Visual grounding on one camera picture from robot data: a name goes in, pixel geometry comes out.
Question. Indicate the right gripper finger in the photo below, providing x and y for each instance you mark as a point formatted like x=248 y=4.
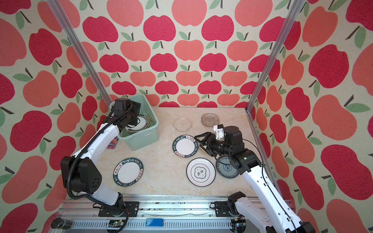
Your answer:
x=210 y=149
x=204 y=138

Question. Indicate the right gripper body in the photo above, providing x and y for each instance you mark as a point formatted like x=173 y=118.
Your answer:
x=219 y=147

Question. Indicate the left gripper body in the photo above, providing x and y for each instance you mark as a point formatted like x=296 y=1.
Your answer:
x=134 y=111

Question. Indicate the red and green ringed plate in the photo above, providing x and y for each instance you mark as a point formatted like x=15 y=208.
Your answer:
x=143 y=122

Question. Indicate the yellow polka dot plate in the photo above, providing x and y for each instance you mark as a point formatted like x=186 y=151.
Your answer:
x=152 y=119

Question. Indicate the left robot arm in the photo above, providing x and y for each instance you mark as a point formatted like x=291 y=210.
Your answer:
x=81 y=178

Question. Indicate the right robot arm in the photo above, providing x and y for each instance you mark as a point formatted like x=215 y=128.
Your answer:
x=278 y=217

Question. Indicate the mint green plastic bin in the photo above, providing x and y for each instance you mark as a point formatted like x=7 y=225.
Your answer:
x=145 y=132

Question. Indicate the blue patterned small plate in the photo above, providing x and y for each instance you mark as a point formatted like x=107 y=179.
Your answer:
x=225 y=169

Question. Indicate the smoky brown glass plate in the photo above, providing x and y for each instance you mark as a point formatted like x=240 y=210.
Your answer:
x=210 y=119

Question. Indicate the white plate black flower emblem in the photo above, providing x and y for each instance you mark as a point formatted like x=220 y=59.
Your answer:
x=201 y=172

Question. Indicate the small green rim lettered plate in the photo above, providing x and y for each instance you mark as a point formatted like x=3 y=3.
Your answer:
x=185 y=146

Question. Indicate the clear glass plate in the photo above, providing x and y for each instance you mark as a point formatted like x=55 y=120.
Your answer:
x=182 y=124

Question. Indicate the purple candy bag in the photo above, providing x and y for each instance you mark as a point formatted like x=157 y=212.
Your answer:
x=113 y=143

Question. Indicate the large green rim lettered plate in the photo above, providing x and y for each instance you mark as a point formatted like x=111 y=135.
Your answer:
x=128 y=171

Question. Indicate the blue label block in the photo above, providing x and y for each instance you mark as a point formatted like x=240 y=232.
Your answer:
x=154 y=222

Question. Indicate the black cylindrical knob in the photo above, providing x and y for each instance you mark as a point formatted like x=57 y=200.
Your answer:
x=62 y=223

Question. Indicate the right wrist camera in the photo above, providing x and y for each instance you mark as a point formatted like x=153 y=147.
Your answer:
x=219 y=131

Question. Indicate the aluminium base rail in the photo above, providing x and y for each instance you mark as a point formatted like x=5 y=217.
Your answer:
x=178 y=213

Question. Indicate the left aluminium frame post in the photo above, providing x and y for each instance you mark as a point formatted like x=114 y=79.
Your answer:
x=66 y=25

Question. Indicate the aluminium frame post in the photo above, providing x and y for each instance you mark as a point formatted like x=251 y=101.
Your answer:
x=66 y=25
x=278 y=45

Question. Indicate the right aluminium frame post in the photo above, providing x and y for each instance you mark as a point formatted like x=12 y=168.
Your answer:
x=278 y=45

